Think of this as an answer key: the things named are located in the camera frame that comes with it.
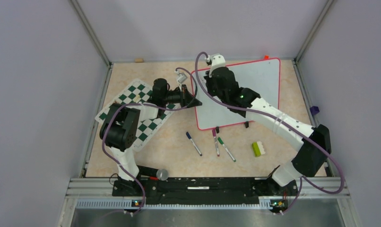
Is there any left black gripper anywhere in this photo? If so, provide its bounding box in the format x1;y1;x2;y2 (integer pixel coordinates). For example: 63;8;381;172
163;85;202;110

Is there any pink-framed whiteboard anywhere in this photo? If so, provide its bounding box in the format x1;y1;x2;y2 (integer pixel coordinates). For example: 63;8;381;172
195;58;281;130

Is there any black microphone silver head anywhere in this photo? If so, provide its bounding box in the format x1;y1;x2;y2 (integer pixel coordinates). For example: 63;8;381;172
138;166;169;181

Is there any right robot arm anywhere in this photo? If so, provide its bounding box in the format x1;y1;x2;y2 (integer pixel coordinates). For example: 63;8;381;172
204;67;331;195

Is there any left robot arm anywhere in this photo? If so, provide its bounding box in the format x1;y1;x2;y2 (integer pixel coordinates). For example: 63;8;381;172
99;78;202;195

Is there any blue-capped marker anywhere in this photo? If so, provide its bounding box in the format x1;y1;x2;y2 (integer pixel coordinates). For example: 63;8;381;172
186;132;203;156

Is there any purple-capped marker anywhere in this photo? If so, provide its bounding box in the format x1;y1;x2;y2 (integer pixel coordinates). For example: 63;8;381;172
212;129;220;157

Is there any green-capped marker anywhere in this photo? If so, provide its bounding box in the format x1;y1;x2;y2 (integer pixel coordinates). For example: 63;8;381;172
218;137;236;162

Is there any green white toy block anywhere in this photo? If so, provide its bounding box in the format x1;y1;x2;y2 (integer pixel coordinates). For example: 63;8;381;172
251;141;266;157

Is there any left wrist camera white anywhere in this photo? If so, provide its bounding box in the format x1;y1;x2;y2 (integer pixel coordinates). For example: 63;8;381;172
176;71;188;86

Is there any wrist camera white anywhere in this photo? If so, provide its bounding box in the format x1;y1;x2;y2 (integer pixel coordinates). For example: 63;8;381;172
176;71;188;86
206;53;226;78

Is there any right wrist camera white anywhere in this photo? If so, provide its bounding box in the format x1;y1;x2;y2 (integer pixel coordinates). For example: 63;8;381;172
206;53;226;78

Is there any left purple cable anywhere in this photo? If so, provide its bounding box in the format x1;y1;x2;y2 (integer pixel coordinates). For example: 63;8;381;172
101;67;198;217

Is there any purple cable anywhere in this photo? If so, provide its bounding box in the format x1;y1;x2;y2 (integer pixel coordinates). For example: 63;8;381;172
195;52;346;217
101;67;198;217

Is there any wooden block at wall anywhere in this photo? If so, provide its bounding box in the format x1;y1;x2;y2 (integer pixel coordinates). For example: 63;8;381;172
134;58;144;63

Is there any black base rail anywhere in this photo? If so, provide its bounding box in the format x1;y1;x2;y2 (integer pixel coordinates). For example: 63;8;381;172
112;177;297;205

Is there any purple clip on frame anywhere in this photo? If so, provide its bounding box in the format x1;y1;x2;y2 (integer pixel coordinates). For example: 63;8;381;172
310;106;320;116

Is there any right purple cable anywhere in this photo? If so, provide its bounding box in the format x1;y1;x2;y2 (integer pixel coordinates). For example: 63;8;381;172
195;52;346;217

